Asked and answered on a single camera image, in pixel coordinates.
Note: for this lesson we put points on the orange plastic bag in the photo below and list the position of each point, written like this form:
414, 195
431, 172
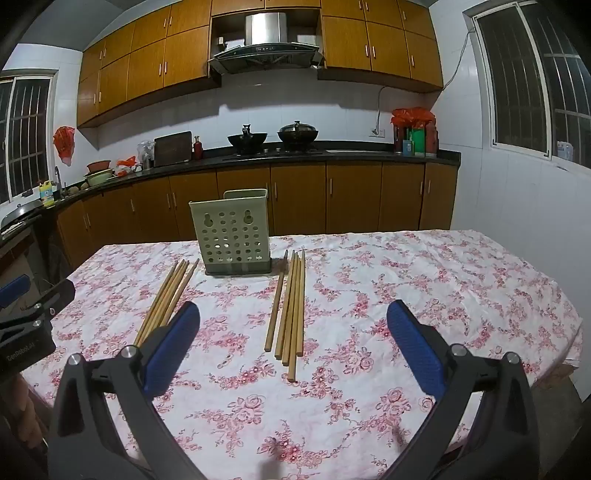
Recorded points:
125, 165

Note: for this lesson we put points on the green basin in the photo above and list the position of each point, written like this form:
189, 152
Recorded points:
99, 177

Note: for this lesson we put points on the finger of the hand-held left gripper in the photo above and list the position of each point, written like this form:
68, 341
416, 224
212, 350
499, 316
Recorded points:
55, 297
11, 291

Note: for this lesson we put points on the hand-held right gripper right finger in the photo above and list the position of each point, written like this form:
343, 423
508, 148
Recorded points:
415, 350

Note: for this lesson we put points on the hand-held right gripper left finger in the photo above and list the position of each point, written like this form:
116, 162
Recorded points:
168, 360

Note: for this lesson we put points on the pink floral tablecloth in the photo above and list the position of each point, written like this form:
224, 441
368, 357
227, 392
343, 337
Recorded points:
323, 415

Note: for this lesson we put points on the metal faucet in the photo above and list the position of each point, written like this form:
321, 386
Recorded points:
58, 180

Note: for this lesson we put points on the large barred window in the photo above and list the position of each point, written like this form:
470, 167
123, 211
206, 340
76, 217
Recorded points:
531, 78

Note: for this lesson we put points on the black wok with lid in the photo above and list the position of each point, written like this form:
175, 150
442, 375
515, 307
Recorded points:
298, 134

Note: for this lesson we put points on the dark cutting board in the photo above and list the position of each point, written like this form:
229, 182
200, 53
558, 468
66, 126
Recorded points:
172, 148

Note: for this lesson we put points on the red bottle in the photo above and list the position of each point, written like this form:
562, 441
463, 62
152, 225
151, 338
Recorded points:
198, 148

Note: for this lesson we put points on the white jug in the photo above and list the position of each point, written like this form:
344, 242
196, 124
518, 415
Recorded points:
564, 151

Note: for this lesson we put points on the steel range hood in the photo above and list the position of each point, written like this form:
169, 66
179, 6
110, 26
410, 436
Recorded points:
265, 50

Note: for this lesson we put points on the yellow detergent bottle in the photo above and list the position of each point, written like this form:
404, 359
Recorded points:
46, 194

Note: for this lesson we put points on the person's left forearm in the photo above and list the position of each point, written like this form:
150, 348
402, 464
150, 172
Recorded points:
27, 410

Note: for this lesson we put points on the wall outlet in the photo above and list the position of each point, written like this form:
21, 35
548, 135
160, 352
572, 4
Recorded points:
377, 133

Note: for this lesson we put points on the green box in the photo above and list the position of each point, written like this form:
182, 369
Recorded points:
419, 143

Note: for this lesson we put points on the grey perforated utensil holder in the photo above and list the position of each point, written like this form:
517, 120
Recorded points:
228, 230

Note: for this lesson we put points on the reddish brown basin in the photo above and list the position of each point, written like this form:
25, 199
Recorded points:
98, 165

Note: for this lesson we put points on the gas stove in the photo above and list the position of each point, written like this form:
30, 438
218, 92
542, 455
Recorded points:
277, 152

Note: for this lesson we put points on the wooden lower cabinets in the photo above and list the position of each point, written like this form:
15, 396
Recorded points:
351, 198

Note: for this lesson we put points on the black kitchen countertop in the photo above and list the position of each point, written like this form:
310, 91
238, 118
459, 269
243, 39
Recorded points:
369, 156

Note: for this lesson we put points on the wooden cabinets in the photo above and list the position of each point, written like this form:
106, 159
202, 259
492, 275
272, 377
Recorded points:
351, 198
147, 64

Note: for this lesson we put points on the wooden upper cabinets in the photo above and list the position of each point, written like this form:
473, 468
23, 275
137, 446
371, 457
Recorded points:
147, 64

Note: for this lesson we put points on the red gift bag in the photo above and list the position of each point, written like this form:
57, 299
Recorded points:
413, 117

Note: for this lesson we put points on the hanging red plastic bag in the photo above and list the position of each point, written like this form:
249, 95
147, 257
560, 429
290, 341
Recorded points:
63, 144

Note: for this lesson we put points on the clear plastic bag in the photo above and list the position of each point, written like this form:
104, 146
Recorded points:
146, 153

